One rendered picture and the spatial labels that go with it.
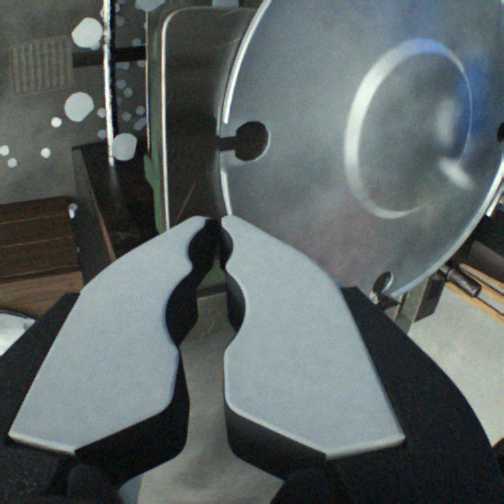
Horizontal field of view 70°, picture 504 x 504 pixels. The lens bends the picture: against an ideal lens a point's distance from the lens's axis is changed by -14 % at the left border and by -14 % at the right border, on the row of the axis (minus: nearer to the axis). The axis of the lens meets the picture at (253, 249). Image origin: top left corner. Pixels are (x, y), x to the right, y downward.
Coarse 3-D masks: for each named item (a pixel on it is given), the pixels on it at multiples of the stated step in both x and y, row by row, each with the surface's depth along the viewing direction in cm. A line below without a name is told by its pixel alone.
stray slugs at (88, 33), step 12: (144, 0) 26; (156, 0) 26; (216, 0) 28; (228, 0) 29; (84, 24) 25; (96, 24) 25; (84, 36) 25; (96, 36) 26; (72, 96) 27; (84, 96) 28; (72, 108) 28; (84, 108) 28; (120, 144) 31; (132, 144) 31; (120, 156) 31; (132, 156) 32
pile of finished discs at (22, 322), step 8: (0, 312) 61; (8, 312) 63; (16, 312) 64; (0, 320) 62; (8, 320) 63; (16, 320) 64; (24, 320) 65; (32, 320) 66; (0, 328) 63; (8, 328) 64; (16, 328) 64; (24, 328) 66; (0, 336) 63; (8, 336) 64; (16, 336) 65; (0, 344) 64; (8, 344) 65; (0, 352) 64
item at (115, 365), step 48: (192, 240) 10; (96, 288) 9; (144, 288) 9; (192, 288) 9; (96, 336) 7; (144, 336) 7; (48, 384) 6; (96, 384) 6; (144, 384) 6; (48, 432) 5; (96, 432) 6; (144, 432) 6
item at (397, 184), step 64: (320, 0) 18; (384, 0) 20; (448, 0) 22; (256, 64) 19; (320, 64) 20; (384, 64) 22; (448, 64) 24; (320, 128) 22; (384, 128) 24; (448, 128) 27; (256, 192) 23; (320, 192) 25; (384, 192) 27; (448, 192) 31; (320, 256) 28; (384, 256) 31; (448, 256) 35
